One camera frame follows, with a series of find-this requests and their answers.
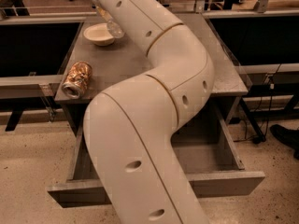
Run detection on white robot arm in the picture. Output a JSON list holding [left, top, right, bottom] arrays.
[[83, 0, 215, 224]]

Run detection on crushed golden can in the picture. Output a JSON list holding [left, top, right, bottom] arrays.
[[62, 61, 93, 99]]

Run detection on open grey top drawer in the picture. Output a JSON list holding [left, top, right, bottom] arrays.
[[47, 103, 265, 208]]

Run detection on grey wooden cabinet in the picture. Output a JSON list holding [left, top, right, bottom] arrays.
[[55, 14, 248, 132]]

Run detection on clear plastic water bottle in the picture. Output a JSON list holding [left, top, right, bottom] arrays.
[[94, 5, 125, 39]]

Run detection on white paper bowl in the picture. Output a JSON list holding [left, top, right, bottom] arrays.
[[83, 23, 115, 46]]

